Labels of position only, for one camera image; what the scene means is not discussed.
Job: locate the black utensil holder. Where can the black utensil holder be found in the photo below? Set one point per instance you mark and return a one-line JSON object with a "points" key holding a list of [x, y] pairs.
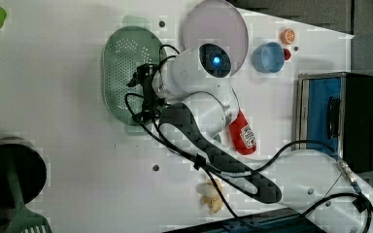
{"points": [[18, 156]]}

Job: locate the red ketchup bottle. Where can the red ketchup bottle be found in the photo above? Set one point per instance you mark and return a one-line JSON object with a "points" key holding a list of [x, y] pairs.
{"points": [[242, 135]]}

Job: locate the peeled banana toy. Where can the peeled banana toy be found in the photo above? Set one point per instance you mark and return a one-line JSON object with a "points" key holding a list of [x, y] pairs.
{"points": [[211, 195]]}

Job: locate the small red strawberry toy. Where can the small red strawberry toy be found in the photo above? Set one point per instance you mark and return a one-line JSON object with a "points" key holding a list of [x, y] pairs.
{"points": [[287, 54]]}

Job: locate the blue plastic cup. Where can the blue plastic cup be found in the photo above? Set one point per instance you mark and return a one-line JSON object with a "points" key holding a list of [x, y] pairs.
{"points": [[268, 58]]}

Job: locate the orange slice toy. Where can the orange slice toy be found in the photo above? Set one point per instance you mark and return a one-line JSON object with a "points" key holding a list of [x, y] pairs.
{"points": [[288, 36]]}

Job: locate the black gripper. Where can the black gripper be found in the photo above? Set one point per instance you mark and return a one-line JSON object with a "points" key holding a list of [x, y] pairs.
{"points": [[144, 75]]}

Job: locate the green plastic strainer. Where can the green plastic strainer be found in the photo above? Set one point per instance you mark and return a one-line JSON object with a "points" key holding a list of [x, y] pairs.
{"points": [[131, 46]]}

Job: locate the silver toaster oven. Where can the silver toaster oven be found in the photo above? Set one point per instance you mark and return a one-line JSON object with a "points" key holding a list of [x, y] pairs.
{"points": [[334, 111]]}

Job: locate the lavender round plate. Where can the lavender round plate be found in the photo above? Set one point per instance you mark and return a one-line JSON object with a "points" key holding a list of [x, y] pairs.
{"points": [[220, 23]]}

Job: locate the blue table frame rail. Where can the blue table frame rail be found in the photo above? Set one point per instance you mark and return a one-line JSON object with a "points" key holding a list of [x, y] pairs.
{"points": [[279, 221]]}

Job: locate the green slotted spatula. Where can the green slotted spatula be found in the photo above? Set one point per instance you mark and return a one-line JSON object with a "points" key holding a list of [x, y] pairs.
{"points": [[24, 220]]}

